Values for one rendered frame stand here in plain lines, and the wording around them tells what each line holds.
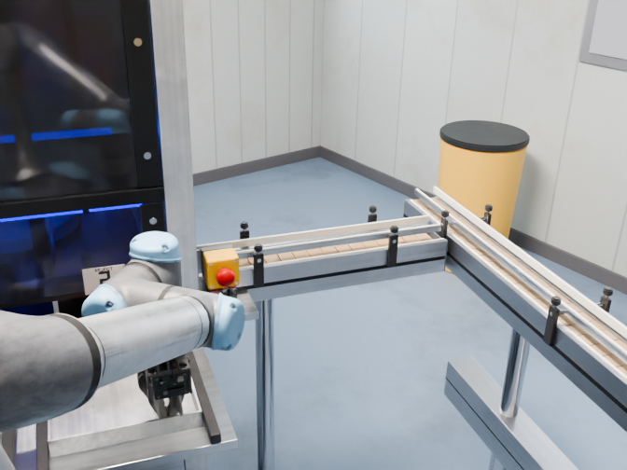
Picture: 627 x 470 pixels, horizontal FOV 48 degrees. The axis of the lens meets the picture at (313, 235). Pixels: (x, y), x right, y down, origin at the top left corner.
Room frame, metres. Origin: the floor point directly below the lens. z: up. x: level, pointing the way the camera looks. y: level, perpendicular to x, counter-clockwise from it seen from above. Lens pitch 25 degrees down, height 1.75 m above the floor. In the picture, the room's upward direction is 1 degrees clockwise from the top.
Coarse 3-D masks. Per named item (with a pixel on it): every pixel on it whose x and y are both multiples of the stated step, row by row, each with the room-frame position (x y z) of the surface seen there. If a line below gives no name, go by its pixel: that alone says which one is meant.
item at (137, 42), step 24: (120, 0) 1.33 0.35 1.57; (144, 0) 1.34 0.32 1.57; (144, 24) 1.34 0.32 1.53; (144, 48) 1.33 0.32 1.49; (144, 72) 1.33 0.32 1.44; (144, 96) 1.33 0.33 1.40; (144, 120) 1.33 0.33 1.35; (144, 144) 1.33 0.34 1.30; (144, 168) 1.33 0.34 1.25; (144, 216) 1.32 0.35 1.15
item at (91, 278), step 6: (84, 270) 1.28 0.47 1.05; (90, 270) 1.28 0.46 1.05; (96, 270) 1.28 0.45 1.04; (102, 270) 1.29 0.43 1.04; (114, 270) 1.30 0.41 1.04; (84, 276) 1.28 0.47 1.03; (90, 276) 1.28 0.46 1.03; (96, 276) 1.28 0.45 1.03; (102, 276) 1.29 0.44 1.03; (84, 282) 1.27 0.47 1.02; (90, 282) 1.28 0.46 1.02; (96, 282) 1.28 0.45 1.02; (90, 288) 1.28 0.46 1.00; (90, 294) 1.28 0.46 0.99
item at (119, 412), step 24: (120, 384) 1.12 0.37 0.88; (192, 384) 1.08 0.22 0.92; (96, 408) 1.05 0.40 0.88; (120, 408) 1.05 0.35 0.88; (144, 408) 1.05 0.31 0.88; (192, 408) 1.05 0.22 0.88; (48, 432) 0.94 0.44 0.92; (72, 432) 0.98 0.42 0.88; (96, 432) 0.95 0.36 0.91; (120, 432) 0.96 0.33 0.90; (144, 432) 0.97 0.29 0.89; (168, 432) 0.99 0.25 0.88
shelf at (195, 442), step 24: (216, 384) 1.13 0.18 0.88; (216, 408) 1.06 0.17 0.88; (192, 432) 0.99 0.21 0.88; (24, 456) 0.92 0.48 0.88; (72, 456) 0.92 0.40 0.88; (96, 456) 0.93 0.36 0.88; (120, 456) 0.93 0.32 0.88; (144, 456) 0.93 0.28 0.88; (168, 456) 0.93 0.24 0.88; (192, 456) 0.95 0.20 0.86
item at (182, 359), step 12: (180, 360) 0.96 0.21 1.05; (144, 372) 0.97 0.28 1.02; (156, 372) 0.93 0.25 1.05; (168, 372) 0.93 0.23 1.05; (180, 372) 0.94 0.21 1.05; (156, 384) 0.93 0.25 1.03; (168, 384) 0.93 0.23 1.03; (180, 384) 0.94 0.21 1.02; (156, 396) 0.93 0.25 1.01; (168, 396) 0.93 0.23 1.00
